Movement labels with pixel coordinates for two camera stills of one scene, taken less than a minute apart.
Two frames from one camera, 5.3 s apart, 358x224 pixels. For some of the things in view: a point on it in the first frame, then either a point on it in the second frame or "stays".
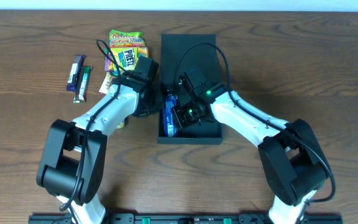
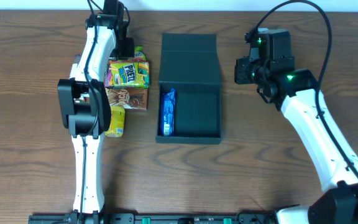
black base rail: (307, 218) stays
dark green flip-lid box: (173, 48) stays
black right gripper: (179, 116) -> (241, 71)
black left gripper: (150, 101) -> (128, 47)
